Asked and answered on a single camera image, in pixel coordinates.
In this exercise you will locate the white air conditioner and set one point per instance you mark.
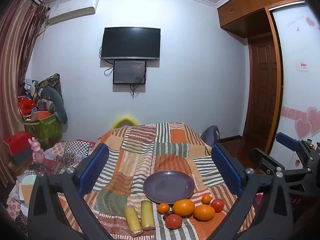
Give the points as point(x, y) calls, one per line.
point(72, 8)

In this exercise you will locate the purple plate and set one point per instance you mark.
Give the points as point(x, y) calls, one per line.
point(168, 186)

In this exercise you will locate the red plastic bag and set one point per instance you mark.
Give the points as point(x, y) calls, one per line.
point(26, 106)

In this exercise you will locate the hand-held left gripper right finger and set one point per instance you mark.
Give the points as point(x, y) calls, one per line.
point(226, 170)

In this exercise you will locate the striped patchwork blanket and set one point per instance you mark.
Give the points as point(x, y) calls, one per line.
point(140, 155)

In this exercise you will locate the medium orange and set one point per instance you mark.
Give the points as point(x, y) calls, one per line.
point(204, 212)

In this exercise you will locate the striped brown curtain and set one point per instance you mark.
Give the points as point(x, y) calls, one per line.
point(15, 67)

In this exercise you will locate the brown wooden door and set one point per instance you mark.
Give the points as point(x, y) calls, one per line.
point(263, 87)

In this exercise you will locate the yellow curved object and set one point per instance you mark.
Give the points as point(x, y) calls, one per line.
point(123, 120)

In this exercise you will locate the large orange with sticker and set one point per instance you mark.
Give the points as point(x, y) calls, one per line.
point(183, 207)

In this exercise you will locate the red box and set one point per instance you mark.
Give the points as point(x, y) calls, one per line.
point(17, 141)

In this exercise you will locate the dark patterned cushion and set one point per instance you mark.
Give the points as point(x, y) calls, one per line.
point(51, 81)

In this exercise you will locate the dark box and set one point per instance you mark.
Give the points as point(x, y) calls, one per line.
point(22, 156)

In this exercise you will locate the pink toy rabbit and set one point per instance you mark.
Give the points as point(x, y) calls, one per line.
point(37, 151)

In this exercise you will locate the small black monitor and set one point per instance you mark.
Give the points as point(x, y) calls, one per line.
point(129, 72)

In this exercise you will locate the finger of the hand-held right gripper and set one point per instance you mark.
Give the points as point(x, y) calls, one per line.
point(287, 142)
point(265, 158)

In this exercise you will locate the checkered quilt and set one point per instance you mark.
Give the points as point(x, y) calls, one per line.
point(75, 150)

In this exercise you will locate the green storage box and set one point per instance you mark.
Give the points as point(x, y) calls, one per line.
point(45, 130)

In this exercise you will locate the small tangerine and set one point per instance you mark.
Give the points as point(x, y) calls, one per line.
point(206, 199)
point(163, 208)

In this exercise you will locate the grey plush toy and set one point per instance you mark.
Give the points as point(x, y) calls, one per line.
point(56, 100)

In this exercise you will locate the wooden wardrobe with heart stickers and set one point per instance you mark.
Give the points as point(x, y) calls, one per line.
point(295, 92)

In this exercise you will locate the black wall television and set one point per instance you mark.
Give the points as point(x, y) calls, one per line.
point(131, 42)

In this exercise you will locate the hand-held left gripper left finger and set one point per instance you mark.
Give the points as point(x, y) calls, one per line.
point(93, 170)

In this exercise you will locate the pale green plate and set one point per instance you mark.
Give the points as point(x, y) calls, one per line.
point(27, 182)

